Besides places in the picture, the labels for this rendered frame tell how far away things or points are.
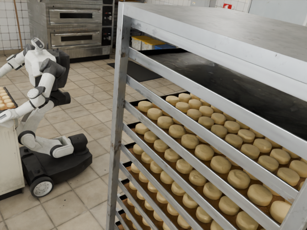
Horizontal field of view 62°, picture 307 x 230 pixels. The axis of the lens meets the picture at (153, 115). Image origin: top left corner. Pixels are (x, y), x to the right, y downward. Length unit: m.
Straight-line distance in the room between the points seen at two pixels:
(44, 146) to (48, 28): 3.29
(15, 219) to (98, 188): 0.73
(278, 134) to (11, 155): 2.17
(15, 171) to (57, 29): 3.60
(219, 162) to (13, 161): 2.01
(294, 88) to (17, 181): 2.40
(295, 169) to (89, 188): 2.18
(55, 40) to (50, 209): 3.74
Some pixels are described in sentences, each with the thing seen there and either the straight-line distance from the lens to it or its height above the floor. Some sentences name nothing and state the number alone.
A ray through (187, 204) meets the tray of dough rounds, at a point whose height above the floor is 1.32.
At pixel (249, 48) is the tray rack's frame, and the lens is 0.47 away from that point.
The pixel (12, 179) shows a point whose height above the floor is 0.22.
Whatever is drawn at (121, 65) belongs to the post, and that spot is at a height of 1.64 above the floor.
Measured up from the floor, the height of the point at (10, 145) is 0.56.
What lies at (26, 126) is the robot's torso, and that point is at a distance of 2.45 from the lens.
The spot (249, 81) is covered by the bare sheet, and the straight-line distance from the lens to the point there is 0.78.
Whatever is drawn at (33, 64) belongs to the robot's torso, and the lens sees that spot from 2.19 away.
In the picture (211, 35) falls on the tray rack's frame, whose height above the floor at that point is 1.81.
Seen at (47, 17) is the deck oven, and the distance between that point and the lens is 5.47.
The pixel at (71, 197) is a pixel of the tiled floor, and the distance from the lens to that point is 2.61.
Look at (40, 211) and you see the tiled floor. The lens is 2.56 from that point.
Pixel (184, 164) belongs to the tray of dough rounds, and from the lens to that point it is 0.78.
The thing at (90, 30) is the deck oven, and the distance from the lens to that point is 5.89.
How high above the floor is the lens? 1.90
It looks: 29 degrees down
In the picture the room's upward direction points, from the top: 8 degrees clockwise
